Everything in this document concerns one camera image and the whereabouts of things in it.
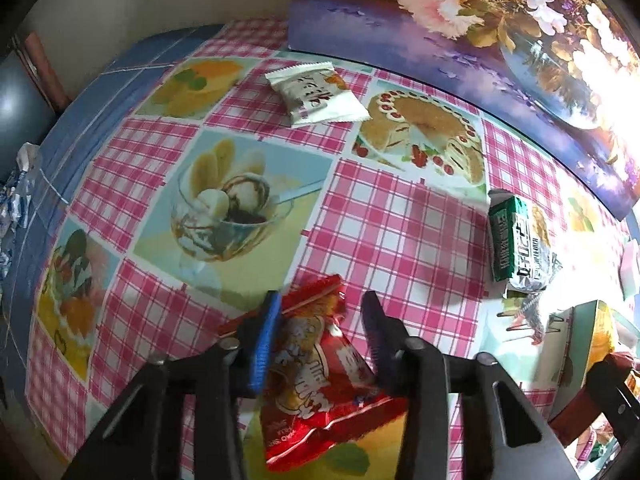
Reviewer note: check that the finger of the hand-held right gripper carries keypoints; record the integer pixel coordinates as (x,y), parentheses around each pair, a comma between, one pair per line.
(617,400)

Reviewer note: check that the white snack packet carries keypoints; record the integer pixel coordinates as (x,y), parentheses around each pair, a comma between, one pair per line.
(315,97)

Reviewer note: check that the crumpled white blue wrapper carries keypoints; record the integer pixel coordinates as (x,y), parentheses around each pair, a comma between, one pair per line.
(17,200)

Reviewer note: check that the green snack packet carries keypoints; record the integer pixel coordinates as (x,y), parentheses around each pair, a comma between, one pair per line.
(510,240)

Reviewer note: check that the brown wooden stick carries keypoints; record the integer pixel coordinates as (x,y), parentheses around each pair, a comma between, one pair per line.
(42,70)

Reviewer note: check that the grey rounded object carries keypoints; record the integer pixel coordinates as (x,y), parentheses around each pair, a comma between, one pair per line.
(20,110)

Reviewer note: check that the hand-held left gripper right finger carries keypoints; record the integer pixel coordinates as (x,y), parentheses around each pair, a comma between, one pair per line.
(380,345)

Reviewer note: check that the green cardboard box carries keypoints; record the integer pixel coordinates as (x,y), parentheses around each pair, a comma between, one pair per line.
(570,360)

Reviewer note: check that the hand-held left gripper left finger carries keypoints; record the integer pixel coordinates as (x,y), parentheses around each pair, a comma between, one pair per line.
(265,340)

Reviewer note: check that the checked printed tablecloth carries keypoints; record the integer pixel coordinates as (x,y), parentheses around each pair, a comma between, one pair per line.
(390,220)

